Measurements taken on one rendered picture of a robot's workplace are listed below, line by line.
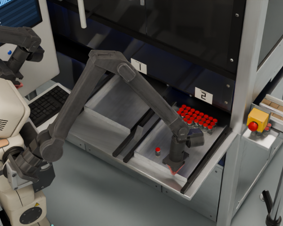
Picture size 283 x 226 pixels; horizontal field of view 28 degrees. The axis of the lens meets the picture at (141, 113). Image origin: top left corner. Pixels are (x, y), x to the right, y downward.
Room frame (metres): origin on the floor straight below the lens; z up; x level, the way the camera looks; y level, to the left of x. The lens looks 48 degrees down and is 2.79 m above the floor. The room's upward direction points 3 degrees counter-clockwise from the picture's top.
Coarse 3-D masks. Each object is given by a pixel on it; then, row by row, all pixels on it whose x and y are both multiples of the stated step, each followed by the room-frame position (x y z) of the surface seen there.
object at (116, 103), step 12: (108, 84) 1.88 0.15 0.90; (120, 84) 1.90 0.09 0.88; (156, 84) 1.89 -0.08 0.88; (96, 96) 1.81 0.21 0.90; (108, 96) 1.82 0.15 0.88; (120, 96) 1.82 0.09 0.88; (132, 96) 1.81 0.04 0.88; (84, 108) 1.74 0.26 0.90; (96, 108) 1.75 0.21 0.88; (108, 108) 1.75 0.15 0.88; (120, 108) 1.74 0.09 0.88; (132, 108) 1.74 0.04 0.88; (144, 108) 1.74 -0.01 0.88; (108, 120) 1.66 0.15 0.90; (120, 120) 1.67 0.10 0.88; (132, 120) 1.67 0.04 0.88
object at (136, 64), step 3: (132, 60) 1.89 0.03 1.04; (135, 60) 1.88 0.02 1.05; (132, 63) 1.89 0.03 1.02; (135, 63) 1.88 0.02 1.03; (138, 63) 1.87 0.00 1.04; (141, 63) 1.86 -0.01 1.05; (135, 66) 1.88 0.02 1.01; (138, 66) 1.87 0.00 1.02; (141, 66) 1.86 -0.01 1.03; (144, 66) 1.85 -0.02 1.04; (138, 69) 1.87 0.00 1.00; (141, 69) 1.86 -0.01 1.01; (144, 69) 1.85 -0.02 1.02; (144, 72) 1.85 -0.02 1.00
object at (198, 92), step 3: (195, 87) 1.69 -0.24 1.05; (195, 90) 1.69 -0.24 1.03; (198, 90) 1.68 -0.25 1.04; (201, 90) 1.68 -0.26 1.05; (195, 93) 1.69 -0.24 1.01; (198, 93) 1.68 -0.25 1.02; (201, 93) 1.67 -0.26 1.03; (207, 93) 1.66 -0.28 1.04; (195, 96) 1.69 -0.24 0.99; (198, 96) 1.68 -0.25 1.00; (207, 96) 1.66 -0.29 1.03; (210, 96) 1.65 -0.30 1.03; (201, 99) 1.67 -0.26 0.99; (207, 99) 1.66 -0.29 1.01; (210, 99) 1.65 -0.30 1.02; (210, 102) 1.65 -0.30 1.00
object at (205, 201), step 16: (272, 80) 1.88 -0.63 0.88; (80, 144) 2.14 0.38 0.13; (112, 160) 2.00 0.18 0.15; (256, 160) 1.80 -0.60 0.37; (144, 176) 1.87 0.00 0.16; (208, 176) 1.63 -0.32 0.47; (240, 176) 1.62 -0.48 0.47; (256, 176) 1.84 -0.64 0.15; (208, 192) 1.63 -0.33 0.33; (240, 192) 1.67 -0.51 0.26; (192, 208) 1.68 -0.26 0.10; (208, 208) 1.62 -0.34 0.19
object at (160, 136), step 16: (160, 128) 1.61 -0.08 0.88; (192, 128) 1.60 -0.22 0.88; (224, 128) 1.57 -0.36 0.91; (144, 144) 1.52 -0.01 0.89; (160, 144) 1.52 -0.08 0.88; (208, 144) 1.51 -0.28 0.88; (144, 160) 1.43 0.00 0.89; (160, 160) 1.44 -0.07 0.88; (192, 160) 1.43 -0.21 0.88; (176, 176) 1.34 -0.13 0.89
